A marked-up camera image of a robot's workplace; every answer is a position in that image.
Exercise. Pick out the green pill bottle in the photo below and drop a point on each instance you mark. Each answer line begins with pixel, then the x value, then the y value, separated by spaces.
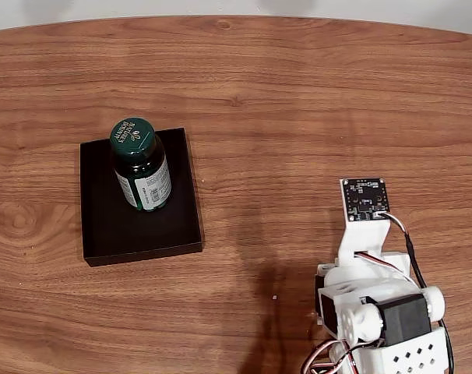
pixel 142 183

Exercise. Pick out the black shallow cardboard box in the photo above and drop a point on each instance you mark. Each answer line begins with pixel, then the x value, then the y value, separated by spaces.
pixel 103 233

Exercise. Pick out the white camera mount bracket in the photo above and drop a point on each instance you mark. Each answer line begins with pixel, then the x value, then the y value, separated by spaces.
pixel 362 241

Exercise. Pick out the black camera circuit board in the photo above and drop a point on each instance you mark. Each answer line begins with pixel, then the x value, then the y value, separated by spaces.
pixel 366 200

